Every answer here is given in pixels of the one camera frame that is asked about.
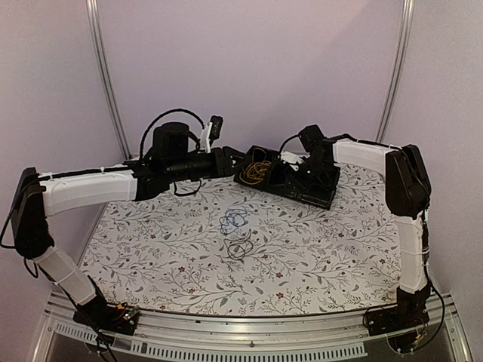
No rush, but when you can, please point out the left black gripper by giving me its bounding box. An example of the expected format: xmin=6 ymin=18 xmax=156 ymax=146
xmin=167 ymin=146 xmax=252 ymax=183

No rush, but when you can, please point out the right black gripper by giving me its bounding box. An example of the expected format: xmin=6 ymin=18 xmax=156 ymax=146
xmin=286 ymin=155 xmax=331 ymax=192

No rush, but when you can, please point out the yellow cable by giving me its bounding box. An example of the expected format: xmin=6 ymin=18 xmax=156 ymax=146
xmin=239 ymin=147 xmax=273 ymax=186

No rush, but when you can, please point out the dark grey cable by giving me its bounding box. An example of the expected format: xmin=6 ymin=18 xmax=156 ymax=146
xmin=222 ymin=229 xmax=254 ymax=261

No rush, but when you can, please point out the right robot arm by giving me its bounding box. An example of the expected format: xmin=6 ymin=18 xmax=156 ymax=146
xmin=278 ymin=124 xmax=432 ymax=329

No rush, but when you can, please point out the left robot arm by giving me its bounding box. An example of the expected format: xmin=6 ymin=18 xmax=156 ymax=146
xmin=3 ymin=109 xmax=248 ymax=327

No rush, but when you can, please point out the black three-compartment bin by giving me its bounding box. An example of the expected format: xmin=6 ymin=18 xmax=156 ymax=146
xmin=233 ymin=146 xmax=340 ymax=210

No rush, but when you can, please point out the floral tablecloth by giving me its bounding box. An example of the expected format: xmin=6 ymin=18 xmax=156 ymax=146
xmin=80 ymin=165 xmax=401 ymax=317

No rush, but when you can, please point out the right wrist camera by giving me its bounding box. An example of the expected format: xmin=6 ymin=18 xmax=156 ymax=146
xmin=279 ymin=151 xmax=304 ymax=171

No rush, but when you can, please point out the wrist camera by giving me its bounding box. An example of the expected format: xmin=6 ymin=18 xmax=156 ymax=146
xmin=199 ymin=115 xmax=223 ymax=153
xmin=279 ymin=151 xmax=304 ymax=171

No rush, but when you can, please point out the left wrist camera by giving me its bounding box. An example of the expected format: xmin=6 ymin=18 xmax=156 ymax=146
xmin=199 ymin=115 xmax=223 ymax=153

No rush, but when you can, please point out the aluminium front rail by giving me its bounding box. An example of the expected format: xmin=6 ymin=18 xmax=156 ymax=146
xmin=31 ymin=292 xmax=475 ymax=361

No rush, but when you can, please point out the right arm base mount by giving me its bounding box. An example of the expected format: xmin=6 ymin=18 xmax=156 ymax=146
xmin=362 ymin=302 xmax=429 ymax=354

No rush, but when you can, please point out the right aluminium frame post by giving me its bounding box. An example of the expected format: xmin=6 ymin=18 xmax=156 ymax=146
xmin=376 ymin=0 xmax=414 ymax=143

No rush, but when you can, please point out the aluminium frame post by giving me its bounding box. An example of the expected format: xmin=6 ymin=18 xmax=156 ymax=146
xmin=85 ymin=0 xmax=132 ymax=159
xmin=376 ymin=0 xmax=414 ymax=143

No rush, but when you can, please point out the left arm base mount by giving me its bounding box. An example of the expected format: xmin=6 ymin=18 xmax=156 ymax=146
xmin=73 ymin=300 xmax=140 ymax=336

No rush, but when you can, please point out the left aluminium frame post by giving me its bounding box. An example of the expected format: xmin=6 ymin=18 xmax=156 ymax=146
xmin=85 ymin=0 xmax=132 ymax=159

